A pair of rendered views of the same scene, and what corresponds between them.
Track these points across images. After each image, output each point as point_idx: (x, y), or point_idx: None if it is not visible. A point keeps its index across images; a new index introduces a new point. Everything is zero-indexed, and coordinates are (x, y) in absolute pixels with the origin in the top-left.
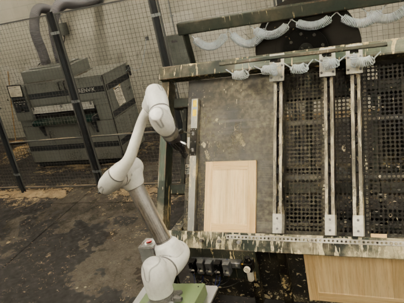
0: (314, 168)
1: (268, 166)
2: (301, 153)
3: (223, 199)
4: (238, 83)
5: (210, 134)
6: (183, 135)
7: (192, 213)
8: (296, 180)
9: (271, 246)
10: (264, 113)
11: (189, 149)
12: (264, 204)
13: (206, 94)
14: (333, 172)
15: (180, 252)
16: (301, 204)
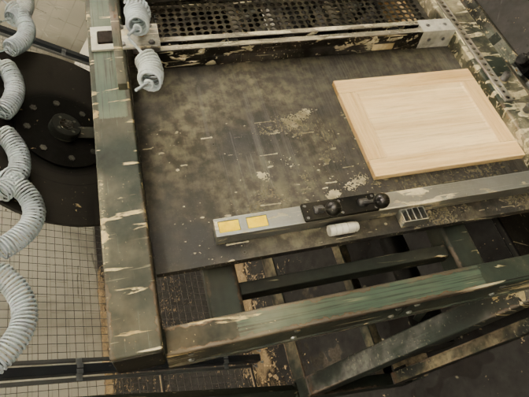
0: (313, 8)
1: (335, 66)
2: (293, 24)
3: (438, 128)
4: (160, 139)
5: (305, 184)
6: (320, 274)
7: (508, 179)
8: None
9: (476, 35)
10: (227, 83)
11: (368, 200)
12: (408, 65)
13: (194, 213)
14: None
15: None
16: (381, 19)
